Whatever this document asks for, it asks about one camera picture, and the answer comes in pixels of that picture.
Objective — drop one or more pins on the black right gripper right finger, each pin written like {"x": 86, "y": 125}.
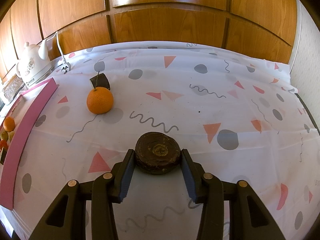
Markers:
{"x": 248, "y": 216}

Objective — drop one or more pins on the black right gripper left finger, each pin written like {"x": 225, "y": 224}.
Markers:
{"x": 65, "y": 218}

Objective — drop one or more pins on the dark brown round fruit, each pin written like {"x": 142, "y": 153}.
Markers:
{"x": 157, "y": 153}

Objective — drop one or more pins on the red tomato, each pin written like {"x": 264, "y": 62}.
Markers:
{"x": 3, "y": 145}

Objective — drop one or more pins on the yellow green small fruit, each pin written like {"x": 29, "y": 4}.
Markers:
{"x": 4, "y": 136}

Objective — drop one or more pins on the patterned white tablecloth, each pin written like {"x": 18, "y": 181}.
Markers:
{"x": 239, "y": 117}

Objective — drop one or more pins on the orange fruit left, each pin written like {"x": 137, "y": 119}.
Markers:
{"x": 9, "y": 124}

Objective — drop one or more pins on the orange fruit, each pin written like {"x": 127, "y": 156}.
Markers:
{"x": 100, "y": 100}
{"x": 9, "y": 124}

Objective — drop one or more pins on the pink rimmed white tray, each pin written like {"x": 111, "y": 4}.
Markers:
{"x": 26, "y": 110}

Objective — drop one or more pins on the orange fruit right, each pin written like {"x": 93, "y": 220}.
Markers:
{"x": 100, "y": 100}

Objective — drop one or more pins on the woven tissue box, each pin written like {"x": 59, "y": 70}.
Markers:
{"x": 10, "y": 89}

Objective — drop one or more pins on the dark eggplant slice upper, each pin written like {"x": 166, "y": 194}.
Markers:
{"x": 100, "y": 80}

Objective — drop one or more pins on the white ceramic electric kettle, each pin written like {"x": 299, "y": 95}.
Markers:
{"x": 34, "y": 63}

